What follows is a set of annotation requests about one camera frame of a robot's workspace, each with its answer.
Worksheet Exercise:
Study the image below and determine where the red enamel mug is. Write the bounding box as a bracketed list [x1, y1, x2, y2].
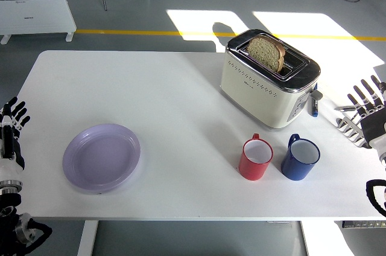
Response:
[238, 133, 274, 181]

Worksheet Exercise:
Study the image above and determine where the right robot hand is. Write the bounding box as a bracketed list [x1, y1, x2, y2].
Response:
[347, 74, 386, 156]

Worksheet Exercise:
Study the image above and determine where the white panel heater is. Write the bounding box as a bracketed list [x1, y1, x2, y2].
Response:
[0, 0, 77, 45]

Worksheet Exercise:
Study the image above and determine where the white table leg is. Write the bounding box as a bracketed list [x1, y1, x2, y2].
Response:
[300, 221, 311, 256]
[78, 220, 99, 256]

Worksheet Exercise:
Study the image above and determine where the silver metal toast rack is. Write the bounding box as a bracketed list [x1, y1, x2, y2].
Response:
[336, 115, 373, 149]

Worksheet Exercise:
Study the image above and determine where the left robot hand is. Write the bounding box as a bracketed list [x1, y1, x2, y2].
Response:
[0, 97, 31, 182]

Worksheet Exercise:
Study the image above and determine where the blue enamel mug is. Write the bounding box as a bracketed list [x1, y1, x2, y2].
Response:
[280, 133, 320, 181]

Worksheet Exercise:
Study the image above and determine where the brown bread slice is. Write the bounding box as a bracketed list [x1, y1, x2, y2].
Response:
[247, 36, 286, 72]

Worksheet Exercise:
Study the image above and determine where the blue marker pen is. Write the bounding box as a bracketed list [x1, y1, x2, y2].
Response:
[310, 85, 320, 117]

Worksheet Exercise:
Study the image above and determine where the black table control panel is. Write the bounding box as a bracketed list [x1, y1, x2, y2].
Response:
[342, 220, 386, 228]

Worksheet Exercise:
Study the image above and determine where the purple plate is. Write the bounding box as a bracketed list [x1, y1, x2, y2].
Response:
[62, 123, 142, 193]

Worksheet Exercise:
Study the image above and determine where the cream and chrome toaster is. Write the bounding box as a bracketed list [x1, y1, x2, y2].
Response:
[219, 28, 323, 130]

